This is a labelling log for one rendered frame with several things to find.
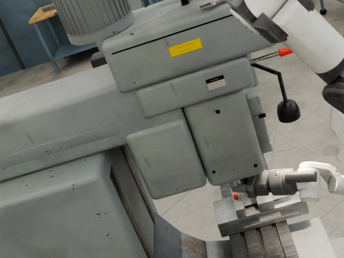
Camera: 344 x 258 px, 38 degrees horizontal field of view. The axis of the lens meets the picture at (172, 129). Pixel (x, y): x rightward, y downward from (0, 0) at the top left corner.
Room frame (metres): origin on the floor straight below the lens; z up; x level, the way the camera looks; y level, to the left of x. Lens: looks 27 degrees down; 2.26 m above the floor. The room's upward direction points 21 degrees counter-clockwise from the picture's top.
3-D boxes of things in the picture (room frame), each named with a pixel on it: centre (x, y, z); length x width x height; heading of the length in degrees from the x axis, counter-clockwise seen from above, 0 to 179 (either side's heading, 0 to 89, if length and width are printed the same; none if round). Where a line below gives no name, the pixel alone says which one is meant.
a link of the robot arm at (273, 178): (1.37, -0.24, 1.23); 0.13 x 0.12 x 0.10; 149
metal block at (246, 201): (1.59, -0.19, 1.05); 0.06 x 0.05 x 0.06; 173
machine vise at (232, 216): (1.58, -0.22, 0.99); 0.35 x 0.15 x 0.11; 83
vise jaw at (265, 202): (1.58, -0.24, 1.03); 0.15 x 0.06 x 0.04; 173
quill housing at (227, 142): (1.42, -0.16, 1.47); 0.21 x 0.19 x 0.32; 171
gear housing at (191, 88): (1.42, -0.12, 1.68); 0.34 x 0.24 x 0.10; 81
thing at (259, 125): (1.40, -0.27, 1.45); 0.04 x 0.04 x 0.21; 81
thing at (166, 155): (1.45, 0.03, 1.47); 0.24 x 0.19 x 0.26; 171
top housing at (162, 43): (1.42, -0.15, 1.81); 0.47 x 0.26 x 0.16; 81
